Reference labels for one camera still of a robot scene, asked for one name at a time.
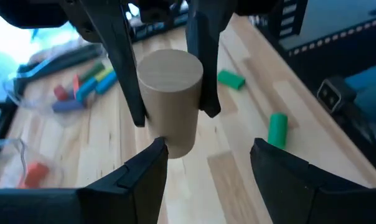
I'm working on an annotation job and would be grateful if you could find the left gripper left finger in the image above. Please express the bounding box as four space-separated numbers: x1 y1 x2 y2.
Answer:
0 136 169 224

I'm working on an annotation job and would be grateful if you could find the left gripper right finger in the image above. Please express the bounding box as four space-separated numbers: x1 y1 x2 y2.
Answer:
249 138 376 224

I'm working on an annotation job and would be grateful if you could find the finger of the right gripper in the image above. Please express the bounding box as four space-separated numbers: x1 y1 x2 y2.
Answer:
186 18 232 119
81 18 148 128

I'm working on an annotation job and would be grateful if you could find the lime green plank block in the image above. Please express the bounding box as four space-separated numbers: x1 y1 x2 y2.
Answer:
94 67 114 82

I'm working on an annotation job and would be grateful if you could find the blue plank block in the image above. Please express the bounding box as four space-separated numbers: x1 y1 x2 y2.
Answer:
75 77 98 103

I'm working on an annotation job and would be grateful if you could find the natural wood cylinder block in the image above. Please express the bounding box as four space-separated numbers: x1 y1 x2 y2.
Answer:
136 49 204 159

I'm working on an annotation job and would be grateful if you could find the red arch block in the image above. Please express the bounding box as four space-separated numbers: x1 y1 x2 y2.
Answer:
18 162 50 189

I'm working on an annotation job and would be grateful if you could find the long red block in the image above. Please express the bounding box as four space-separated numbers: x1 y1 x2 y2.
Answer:
53 84 70 101

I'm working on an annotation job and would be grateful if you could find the purple block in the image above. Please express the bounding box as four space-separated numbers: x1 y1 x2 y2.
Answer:
52 99 86 113

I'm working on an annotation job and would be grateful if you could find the green half cylinder block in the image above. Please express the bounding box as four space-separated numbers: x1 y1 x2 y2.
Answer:
267 112 289 150

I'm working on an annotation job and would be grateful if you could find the clear plastic bin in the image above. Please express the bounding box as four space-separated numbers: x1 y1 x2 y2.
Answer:
0 138 64 189
2 43 120 125

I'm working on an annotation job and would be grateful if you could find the black vented box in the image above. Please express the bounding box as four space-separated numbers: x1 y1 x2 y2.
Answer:
268 0 309 40

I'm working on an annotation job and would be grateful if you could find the dark dashed-edge floor mat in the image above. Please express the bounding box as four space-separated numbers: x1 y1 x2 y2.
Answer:
287 15 376 82

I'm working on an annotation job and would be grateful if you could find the black table-level camera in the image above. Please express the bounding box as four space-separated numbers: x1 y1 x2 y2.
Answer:
317 77 359 114

